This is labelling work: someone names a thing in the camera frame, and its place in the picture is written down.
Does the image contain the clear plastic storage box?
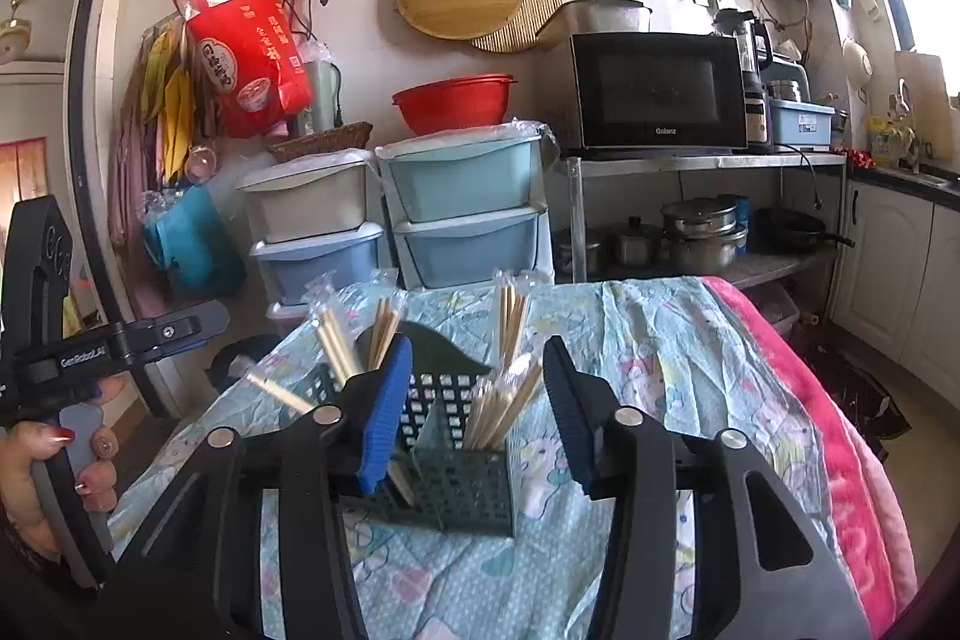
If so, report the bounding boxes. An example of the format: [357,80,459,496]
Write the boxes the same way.
[753,279,800,334]

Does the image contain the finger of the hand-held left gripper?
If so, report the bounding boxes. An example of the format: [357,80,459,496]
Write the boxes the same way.
[111,300,230,361]

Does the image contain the wicker basket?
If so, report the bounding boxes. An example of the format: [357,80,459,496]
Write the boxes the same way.
[268,120,374,164]

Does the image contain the black bag on floor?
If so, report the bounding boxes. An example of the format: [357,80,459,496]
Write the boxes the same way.
[798,335,913,454]

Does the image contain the white kitchen cabinet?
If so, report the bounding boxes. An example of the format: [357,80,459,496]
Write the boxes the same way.
[828,178,960,410]

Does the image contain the blue plastic box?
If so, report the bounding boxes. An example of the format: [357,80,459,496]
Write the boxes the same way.
[768,98,838,151]

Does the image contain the black microwave oven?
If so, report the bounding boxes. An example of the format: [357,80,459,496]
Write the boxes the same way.
[565,30,750,158]

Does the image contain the pink hanging cloth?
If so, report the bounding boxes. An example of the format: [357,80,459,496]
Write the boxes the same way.
[108,84,152,248]

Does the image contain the black kitchen countertop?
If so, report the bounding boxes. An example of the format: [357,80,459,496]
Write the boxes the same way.
[847,159,960,199]

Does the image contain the white storage bin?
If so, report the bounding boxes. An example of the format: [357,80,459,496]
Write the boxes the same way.
[235,150,377,246]

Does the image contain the light blue storage bin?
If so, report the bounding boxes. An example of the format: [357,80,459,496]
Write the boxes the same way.
[374,118,545,226]

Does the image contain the small stainless steel pot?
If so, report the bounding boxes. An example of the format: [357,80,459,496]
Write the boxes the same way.
[554,227,605,274]
[608,215,665,267]

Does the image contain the yellow hanging bags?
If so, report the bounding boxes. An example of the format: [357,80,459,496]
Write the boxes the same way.
[140,28,198,184]

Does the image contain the bunch of wooden chopsticks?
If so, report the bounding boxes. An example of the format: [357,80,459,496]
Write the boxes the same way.
[246,269,545,507]

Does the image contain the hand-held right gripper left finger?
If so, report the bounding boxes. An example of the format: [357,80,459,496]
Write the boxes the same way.
[112,334,415,640]

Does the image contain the pink blanket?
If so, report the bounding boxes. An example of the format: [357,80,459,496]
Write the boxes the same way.
[700,276,920,623]

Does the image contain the large stainless steel pot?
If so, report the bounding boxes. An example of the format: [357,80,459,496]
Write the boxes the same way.
[659,197,750,276]

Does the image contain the black frying pan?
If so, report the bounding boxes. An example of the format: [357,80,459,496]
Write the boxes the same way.
[753,206,857,256]

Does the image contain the green plastic utensil holder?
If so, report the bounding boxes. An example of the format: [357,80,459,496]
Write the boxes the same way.
[289,320,521,538]

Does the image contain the cartoon printed tablecloth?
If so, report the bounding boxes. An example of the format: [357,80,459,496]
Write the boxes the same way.
[109,276,860,640]

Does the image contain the teal bag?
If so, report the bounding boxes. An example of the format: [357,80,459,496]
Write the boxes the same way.
[143,185,245,301]

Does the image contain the person's left hand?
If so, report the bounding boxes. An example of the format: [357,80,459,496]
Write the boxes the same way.
[0,374,128,558]

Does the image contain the ceiling lamp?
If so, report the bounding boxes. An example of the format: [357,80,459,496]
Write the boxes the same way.
[0,0,35,66]

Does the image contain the pale base storage drawer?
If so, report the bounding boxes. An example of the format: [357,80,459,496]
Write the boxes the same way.
[265,298,313,342]

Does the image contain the metal faucet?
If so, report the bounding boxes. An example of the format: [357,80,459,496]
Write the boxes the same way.
[892,77,924,173]

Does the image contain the lavender blue storage bin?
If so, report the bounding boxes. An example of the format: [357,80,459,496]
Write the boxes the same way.
[393,206,553,291]
[249,221,388,312]

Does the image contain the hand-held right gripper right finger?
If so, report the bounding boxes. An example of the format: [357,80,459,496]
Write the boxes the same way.
[541,335,875,640]

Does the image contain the red shopping bag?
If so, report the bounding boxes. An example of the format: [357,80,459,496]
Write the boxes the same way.
[172,0,315,141]

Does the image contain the metal shelf rack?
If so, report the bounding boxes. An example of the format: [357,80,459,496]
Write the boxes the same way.
[550,150,849,313]

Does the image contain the red plastic basin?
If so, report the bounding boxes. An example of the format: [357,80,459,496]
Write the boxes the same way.
[391,73,519,138]

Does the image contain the black trash bin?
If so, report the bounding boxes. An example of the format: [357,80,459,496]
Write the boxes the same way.
[208,335,298,398]

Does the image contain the pale rectangular cutting board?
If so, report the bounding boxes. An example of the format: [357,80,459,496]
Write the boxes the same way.
[893,49,948,121]

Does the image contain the black electric kettle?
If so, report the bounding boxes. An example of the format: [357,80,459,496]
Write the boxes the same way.
[712,8,776,154]

